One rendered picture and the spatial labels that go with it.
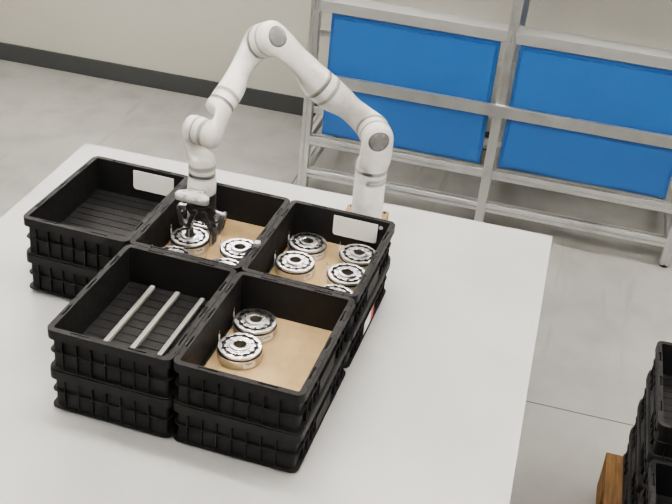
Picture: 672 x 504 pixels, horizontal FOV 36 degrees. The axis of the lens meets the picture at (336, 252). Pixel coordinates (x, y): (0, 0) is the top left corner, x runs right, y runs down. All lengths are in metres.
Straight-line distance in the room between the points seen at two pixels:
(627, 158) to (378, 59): 1.13
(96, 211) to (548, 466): 1.67
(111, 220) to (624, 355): 2.10
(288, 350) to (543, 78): 2.29
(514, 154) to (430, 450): 2.35
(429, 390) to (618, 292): 2.04
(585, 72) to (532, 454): 1.65
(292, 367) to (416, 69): 2.32
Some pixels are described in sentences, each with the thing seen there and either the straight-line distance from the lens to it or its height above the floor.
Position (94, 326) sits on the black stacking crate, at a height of 0.83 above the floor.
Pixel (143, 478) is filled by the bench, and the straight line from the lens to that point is 2.33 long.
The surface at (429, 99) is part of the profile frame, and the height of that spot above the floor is 0.59.
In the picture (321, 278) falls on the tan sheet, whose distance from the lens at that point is 2.73.
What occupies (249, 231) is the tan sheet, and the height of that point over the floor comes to 0.83.
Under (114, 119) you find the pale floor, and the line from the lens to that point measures 5.55.
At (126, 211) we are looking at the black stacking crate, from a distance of 3.00.
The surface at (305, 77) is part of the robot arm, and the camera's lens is 2.80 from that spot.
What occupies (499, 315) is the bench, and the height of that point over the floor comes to 0.70.
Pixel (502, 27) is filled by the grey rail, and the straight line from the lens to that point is 4.42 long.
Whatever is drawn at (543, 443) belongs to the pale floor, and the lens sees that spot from 3.64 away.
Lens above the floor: 2.31
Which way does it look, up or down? 31 degrees down
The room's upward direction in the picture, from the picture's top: 6 degrees clockwise
